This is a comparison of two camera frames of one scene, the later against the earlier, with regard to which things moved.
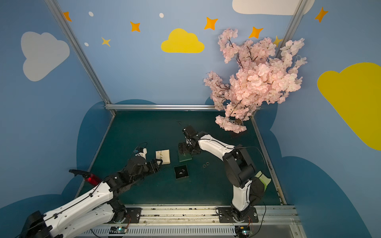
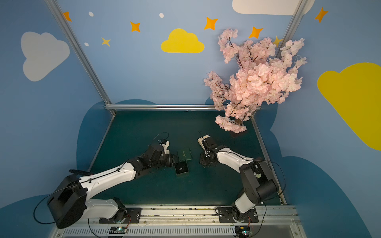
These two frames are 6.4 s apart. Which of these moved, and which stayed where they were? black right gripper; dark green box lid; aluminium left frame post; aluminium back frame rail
Moved: black right gripper
Stayed: aluminium back frame rail; dark green box lid; aluminium left frame post
